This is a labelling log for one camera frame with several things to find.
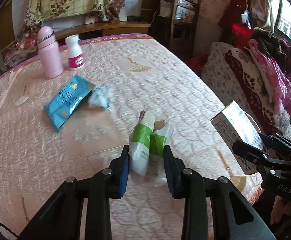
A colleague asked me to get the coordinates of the red cushion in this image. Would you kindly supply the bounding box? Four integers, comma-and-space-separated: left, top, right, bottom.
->
232, 23, 254, 49

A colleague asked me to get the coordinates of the wooden chair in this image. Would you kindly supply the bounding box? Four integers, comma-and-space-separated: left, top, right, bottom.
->
140, 0, 202, 61

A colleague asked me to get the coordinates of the blue snack packet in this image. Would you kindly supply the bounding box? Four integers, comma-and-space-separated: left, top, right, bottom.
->
44, 75, 95, 132

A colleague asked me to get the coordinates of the white teal wrapper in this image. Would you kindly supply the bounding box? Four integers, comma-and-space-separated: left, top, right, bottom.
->
88, 85, 114, 109

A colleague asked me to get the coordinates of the green white tissue packet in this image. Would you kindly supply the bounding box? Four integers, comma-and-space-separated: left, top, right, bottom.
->
129, 110, 174, 186

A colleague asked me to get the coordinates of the green white medicine box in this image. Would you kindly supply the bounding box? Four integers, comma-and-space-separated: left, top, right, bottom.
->
210, 100, 265, 176

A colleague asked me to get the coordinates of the dark purple garment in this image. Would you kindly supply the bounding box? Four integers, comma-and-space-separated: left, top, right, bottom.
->
251, 29, 291, 75

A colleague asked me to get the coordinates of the pink water bottle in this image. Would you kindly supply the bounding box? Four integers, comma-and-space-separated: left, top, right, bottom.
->
37, 26, 64, 79

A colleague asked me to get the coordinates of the white bottle pink label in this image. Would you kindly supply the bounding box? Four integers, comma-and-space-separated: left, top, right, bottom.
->
65, 34, 84, 70

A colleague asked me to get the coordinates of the floral cloth covered television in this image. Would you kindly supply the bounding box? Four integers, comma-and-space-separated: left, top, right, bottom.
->
24, 0, 126, 28

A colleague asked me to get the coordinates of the pink polka dot blanket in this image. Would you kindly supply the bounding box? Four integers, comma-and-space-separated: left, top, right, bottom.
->
248, 39, 291, 117

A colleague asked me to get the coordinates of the pink quilted table cover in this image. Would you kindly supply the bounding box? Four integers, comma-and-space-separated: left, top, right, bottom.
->
0, 35, 262, 233

